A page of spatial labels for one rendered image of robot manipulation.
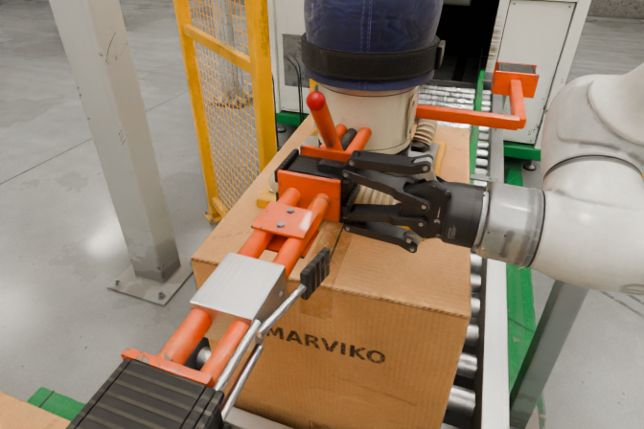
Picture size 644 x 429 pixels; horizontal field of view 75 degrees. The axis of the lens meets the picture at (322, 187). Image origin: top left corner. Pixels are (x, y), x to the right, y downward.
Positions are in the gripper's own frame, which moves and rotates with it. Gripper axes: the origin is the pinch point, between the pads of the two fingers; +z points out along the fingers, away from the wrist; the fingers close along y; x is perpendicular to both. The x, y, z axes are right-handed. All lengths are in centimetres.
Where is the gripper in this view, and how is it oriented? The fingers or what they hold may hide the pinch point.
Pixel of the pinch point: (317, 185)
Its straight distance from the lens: 55.4
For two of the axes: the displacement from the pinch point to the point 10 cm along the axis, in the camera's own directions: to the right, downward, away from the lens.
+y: -0.1, 8.4, 5.4
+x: 3.3, -5.0, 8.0
